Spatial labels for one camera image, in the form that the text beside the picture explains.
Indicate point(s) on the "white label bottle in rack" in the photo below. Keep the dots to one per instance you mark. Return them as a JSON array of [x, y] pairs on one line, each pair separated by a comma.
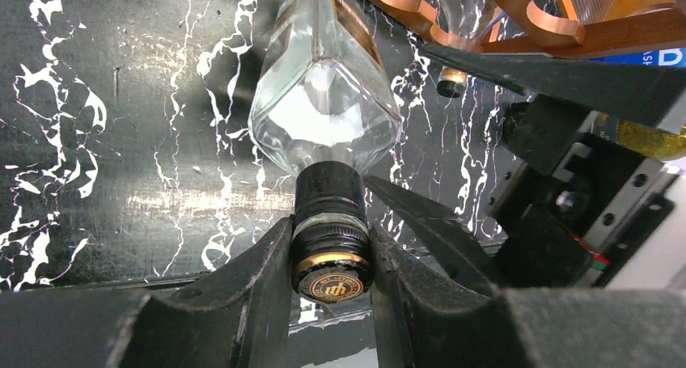
[[469, 21]]

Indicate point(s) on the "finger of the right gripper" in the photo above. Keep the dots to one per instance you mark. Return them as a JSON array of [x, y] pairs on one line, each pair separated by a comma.
[[438, 228]]

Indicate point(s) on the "blue square glass bottle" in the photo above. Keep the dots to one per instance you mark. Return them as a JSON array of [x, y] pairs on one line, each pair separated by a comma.
[[664, 57]]

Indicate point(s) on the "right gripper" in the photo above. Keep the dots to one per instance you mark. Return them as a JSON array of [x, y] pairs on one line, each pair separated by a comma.
[[582, 208]]

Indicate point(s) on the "clear square liquor bottle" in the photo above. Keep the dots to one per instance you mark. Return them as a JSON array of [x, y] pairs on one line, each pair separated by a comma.
[[324, 111]]

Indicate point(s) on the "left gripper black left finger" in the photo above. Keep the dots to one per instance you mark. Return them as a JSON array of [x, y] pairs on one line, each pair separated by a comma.
[[236, 316]]

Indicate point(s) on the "brown wooden wine rack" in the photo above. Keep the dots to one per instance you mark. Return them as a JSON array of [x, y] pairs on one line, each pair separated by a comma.
[[631, 26]]

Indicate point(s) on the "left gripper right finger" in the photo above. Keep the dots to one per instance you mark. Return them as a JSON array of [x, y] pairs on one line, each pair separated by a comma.
[[423, 319]]

